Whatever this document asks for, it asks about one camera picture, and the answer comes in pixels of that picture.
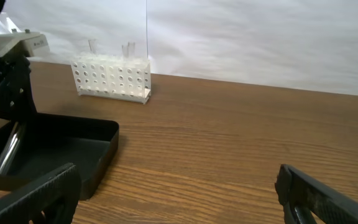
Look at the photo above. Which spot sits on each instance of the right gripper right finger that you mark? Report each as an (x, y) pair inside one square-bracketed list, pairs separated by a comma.
[(322, 202)]

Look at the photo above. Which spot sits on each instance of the white test tube rack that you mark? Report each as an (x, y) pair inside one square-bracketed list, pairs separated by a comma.
[(110, 81)]

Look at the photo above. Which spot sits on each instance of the black tray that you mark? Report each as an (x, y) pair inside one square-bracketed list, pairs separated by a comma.
[(73, 155)]

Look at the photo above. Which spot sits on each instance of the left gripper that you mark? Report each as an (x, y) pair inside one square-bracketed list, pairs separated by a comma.
[(5, 84)]

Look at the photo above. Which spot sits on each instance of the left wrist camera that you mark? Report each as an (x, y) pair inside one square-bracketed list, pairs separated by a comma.
[(11, 42)]

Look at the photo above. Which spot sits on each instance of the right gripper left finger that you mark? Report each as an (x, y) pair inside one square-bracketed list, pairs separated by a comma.
[(36, 199)]

